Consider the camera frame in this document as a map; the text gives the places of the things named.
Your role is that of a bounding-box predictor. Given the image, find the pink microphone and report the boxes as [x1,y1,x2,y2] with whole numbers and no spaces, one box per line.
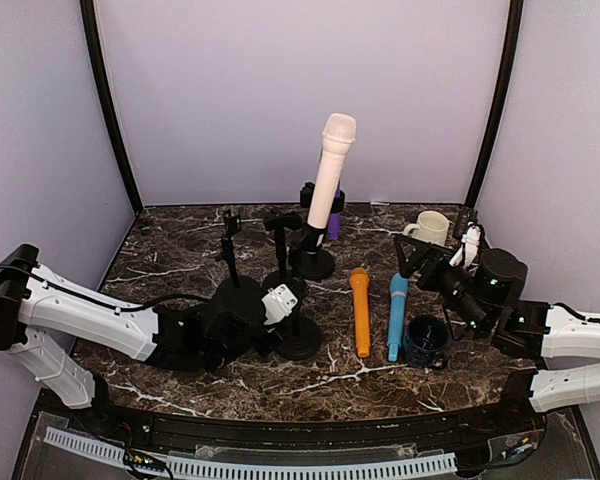
[307,113,357,230]

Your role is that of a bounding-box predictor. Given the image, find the right black frame post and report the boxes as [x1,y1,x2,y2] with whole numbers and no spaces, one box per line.
[464,0,524,208]

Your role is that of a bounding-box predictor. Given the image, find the black front rail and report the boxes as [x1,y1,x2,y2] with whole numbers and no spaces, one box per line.
[70,402,546,451]

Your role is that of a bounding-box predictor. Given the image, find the black stand of blue microphone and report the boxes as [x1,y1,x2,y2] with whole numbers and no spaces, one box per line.
[218,209,242,288]

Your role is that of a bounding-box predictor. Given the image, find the dark blue mug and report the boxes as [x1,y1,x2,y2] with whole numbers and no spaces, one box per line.
[403,315,450,370]

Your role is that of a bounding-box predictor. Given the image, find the purple microphone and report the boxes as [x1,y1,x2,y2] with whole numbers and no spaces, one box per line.
[328,188,341,241]

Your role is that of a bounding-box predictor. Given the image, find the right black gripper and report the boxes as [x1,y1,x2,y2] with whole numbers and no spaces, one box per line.
[396,233,492,334]

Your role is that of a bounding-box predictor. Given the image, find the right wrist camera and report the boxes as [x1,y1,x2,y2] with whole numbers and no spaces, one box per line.
[449,207,484,268]

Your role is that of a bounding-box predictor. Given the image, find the orange microphone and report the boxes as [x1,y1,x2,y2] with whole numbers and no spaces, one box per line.
[349,268,371,358]

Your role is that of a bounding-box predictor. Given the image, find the black frame post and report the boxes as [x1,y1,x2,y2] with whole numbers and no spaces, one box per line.
[464,0,524,208]
[79,0,144,216]

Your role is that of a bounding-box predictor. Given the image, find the left black frame post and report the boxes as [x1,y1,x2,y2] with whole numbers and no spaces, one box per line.
[79,0,144,216]

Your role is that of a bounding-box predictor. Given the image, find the black stand of orange microphone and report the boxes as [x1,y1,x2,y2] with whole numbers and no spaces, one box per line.
[262,208,303,298]

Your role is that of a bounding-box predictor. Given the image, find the white ribbed mug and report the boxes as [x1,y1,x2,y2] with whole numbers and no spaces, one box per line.
[402,210,450,246]

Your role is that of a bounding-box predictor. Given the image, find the black stand of pink microphone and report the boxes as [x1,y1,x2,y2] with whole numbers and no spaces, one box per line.
[276,223,322,361]

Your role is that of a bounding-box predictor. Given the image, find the black stand of purple microphone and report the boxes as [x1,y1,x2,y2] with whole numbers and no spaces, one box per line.
[299,182,346,281]

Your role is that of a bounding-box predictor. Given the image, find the blue microphone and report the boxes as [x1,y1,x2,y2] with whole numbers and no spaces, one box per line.
[387,273,409,363]

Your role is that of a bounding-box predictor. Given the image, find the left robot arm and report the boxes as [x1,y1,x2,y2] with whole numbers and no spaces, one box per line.
[0,244,299,436]

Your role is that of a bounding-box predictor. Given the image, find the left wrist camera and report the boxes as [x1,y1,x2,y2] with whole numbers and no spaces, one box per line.
[262,279,306,328]

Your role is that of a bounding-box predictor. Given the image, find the white slotted cable duct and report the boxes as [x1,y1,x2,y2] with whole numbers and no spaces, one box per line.
[43,427,457,479]

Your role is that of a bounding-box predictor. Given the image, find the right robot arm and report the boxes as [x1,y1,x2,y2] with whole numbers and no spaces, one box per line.
[394,235,600,434]

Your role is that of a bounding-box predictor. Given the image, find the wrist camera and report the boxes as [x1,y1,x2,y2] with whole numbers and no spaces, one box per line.
[449,207,484,268]
[262,279,306,328]

